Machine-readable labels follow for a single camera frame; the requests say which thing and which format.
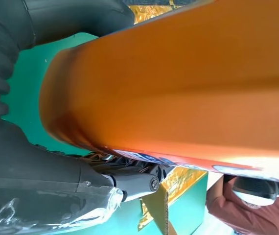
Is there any person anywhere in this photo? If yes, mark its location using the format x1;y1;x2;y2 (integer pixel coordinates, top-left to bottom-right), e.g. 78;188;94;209
206;174;279;235

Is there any yellow plastic-wrapped cardboard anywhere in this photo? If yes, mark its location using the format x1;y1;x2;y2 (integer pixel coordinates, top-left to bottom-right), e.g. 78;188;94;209
129;0;209;235

